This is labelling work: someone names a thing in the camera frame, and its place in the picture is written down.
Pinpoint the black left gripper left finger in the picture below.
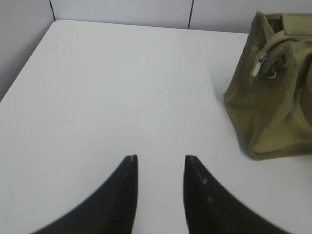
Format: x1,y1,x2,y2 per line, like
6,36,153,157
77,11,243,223
37,155,138,234

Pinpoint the silver zipper pull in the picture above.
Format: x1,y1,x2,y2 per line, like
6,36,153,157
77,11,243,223
252,53,268,77

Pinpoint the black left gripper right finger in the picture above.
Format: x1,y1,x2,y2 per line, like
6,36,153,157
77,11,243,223
183,156,275,234

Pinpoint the yellow canvas bag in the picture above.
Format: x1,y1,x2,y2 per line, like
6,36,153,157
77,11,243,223
223,12,312,160

